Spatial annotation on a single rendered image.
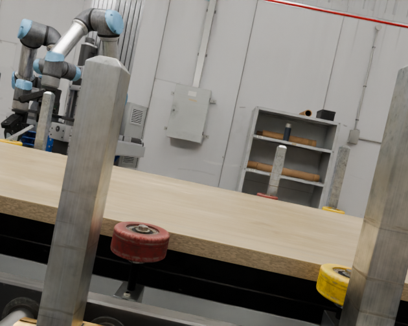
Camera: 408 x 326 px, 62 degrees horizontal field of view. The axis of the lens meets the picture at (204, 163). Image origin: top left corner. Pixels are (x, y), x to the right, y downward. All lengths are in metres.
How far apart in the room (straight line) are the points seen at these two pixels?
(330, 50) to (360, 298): 4.09
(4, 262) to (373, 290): 0.54
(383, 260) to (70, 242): 0.30
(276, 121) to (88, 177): 3.81
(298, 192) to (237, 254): 3.64
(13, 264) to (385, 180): 0.56
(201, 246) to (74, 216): 0.25
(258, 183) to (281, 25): 1.85
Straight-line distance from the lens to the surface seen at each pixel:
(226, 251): 0.55
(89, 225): 0.35
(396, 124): 0.37
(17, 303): 0.48
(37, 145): 1.60
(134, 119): 2.55
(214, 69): 4.15
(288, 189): 4.15
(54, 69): 1.68
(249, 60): 4.19
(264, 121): 4.08
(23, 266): 0.65
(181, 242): 0.55
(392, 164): 0.36
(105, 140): 0.34
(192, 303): 0.60
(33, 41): 2.28
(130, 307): 0.44
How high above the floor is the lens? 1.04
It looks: 3 degrees down
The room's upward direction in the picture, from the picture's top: 12 degrees clockwise
